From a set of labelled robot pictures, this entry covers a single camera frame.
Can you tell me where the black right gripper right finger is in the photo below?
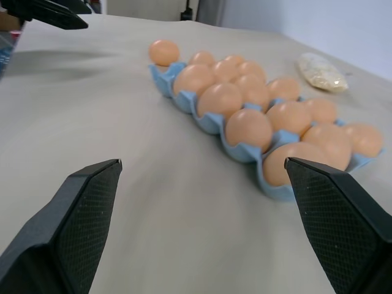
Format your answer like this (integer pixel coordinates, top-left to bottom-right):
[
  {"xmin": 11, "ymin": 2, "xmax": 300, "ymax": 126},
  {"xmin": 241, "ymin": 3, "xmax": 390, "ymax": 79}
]
[{"xmin": 284, "ymin": 156, "xmax": 392, "ymax": 294}]

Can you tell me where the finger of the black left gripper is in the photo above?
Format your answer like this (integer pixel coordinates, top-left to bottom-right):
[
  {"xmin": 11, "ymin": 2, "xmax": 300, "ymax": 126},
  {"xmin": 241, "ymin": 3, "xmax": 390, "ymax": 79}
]
[
  {"xmin": 6, "ymin": 0, "xmax": 89, "ymax": 31},
  {"xmin": 66, "ymin": 0, "xmax": 93, "ymax": 15}
]

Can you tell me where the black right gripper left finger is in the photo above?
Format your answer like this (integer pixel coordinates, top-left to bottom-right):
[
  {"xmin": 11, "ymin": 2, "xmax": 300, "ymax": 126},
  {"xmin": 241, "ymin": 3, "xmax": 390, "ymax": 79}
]
[{"xmin": 0, "ymin": 158, "xmax": 123, "ymax": 294}]

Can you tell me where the blue egg tray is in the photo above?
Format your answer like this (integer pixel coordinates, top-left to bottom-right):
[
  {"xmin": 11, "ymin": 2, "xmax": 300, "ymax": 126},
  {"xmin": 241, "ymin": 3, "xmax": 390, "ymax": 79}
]
[{"xmin": 148, "ymin": 61, "xmax": 386, "ymax": 203}]

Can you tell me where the brown cardboard box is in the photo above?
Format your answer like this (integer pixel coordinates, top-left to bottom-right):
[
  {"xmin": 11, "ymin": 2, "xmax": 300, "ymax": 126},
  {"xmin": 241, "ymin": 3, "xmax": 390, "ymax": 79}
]
[{"xmin": 0, "ymin": 10, "xmax": 26, "ymax": 32}]

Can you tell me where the clear bag of grains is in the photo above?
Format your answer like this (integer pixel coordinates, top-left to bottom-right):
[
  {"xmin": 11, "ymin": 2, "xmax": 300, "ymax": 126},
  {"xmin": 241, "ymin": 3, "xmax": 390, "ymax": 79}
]
[{"xmin": 294, "ymin": 52, "xmax": 350, "ymax": 91}]

